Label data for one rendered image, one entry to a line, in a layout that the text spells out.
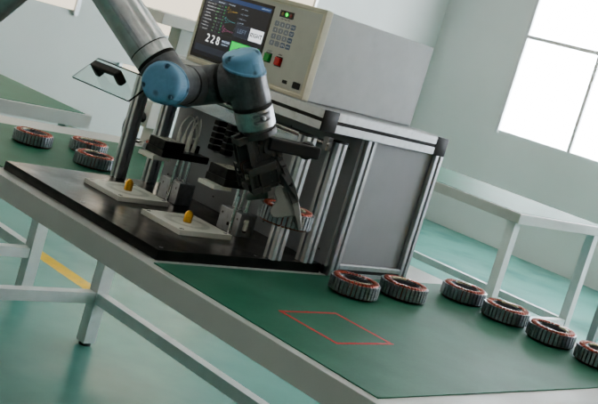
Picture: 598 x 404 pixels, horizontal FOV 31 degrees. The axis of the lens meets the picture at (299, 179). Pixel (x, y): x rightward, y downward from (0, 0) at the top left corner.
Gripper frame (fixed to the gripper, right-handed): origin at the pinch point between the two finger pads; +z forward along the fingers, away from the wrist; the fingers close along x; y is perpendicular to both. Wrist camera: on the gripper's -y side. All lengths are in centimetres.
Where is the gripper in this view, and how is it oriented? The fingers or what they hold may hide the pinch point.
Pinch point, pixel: (286, 217)
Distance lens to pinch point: 211.1
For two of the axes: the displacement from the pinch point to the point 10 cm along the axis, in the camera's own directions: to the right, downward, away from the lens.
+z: 1.8, 9.1, 3.8
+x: 4.7, 2.6, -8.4
